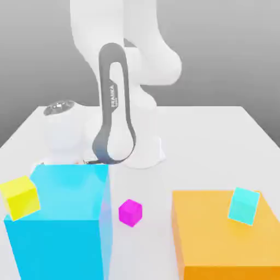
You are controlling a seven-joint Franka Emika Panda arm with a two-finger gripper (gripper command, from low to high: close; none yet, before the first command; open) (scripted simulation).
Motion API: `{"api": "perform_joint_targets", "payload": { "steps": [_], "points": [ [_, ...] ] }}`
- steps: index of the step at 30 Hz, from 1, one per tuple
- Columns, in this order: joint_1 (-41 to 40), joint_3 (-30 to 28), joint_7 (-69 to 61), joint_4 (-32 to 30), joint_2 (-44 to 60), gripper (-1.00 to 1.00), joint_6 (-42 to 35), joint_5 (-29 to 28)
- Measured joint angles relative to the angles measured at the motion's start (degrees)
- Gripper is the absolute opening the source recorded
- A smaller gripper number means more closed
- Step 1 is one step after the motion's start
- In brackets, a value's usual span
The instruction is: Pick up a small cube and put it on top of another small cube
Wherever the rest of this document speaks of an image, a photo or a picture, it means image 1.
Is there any small magenta cube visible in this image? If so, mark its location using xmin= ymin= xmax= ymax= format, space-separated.
xmin=118 ymin=199 xmax=143 ymax=228

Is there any small cyan cube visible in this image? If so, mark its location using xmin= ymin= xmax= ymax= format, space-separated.
xmin=227 ymin=186 xmax=261 ymax=226

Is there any small yellow cube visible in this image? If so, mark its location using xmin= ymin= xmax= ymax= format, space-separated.
xmin=0 ymin=174 xmax=42 ymax=222

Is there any large orange box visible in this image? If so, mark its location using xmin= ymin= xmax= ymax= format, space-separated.
xmin=171 ymin=189 xmax=280 ymax=280

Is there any large blue box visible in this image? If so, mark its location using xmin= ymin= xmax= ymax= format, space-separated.
xmin=3 ymin=163 xmax=114 ymax=280

